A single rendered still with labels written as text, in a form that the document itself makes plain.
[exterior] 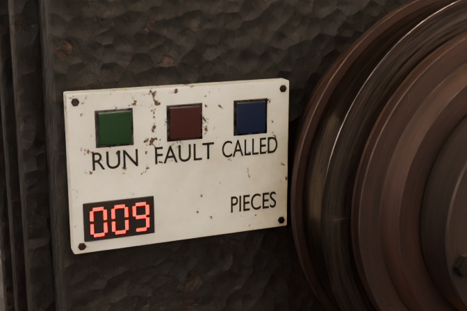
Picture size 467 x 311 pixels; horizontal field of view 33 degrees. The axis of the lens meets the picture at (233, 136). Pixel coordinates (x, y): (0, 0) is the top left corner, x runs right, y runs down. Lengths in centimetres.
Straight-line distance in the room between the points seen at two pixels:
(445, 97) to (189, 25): 29
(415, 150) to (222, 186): 23
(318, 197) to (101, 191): 24
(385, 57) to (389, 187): 13
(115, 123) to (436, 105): 34
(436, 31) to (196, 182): 31
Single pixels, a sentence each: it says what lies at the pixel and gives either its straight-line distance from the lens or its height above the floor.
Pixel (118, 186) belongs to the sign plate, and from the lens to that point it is 87.
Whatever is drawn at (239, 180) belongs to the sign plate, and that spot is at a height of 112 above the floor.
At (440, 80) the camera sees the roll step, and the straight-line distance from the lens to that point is 84.
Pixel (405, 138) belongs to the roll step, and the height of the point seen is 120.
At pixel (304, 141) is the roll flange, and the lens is 86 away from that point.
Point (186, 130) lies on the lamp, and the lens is 87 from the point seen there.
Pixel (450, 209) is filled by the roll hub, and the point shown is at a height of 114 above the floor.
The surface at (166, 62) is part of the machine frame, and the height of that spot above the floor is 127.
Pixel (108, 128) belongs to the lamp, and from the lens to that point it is 85.
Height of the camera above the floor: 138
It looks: 13 degrees down
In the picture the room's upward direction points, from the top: straight up
